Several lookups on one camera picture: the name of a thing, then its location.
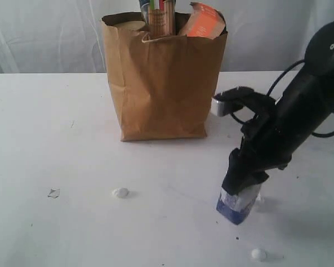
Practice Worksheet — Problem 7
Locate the white fabric backdrop curtain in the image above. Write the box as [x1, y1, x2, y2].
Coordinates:
[0, 0, 334, 75]

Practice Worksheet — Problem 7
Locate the small white crumpled scrap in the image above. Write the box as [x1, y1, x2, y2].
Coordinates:
[112, 187, 129, 199]

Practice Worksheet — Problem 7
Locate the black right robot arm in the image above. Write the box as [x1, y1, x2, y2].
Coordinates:
[214, 21, 334, 195]

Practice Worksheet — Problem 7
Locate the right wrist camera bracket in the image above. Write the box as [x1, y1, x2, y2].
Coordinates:
[210, 86, 276, 117]

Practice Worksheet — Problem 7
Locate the clear plastic scrap on table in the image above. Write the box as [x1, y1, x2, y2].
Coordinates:
[47, 189, 60, 199]

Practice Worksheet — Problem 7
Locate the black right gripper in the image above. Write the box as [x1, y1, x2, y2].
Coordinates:
[222, 116, 292, 195]

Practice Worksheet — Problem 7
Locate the brown pouch with orange label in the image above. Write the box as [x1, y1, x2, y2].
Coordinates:
[178, 2, 225, 39]

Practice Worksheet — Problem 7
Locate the spaghetti packet dark blue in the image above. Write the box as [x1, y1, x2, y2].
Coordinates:
[139, 0, 176, 39]

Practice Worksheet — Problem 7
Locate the nut jar with gold lid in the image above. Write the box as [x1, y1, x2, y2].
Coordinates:
[114, 21, 146, 31]

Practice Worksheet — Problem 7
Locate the white and blue carton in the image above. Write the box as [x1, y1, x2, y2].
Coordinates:
[216, 185, 261, 225]

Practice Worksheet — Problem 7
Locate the white scrap near front edge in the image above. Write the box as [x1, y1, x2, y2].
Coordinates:
[251, 248, 267, 262]

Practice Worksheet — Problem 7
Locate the brown paper shopping bag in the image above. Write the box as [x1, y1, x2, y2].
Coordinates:
[102, 12, 228, 141]

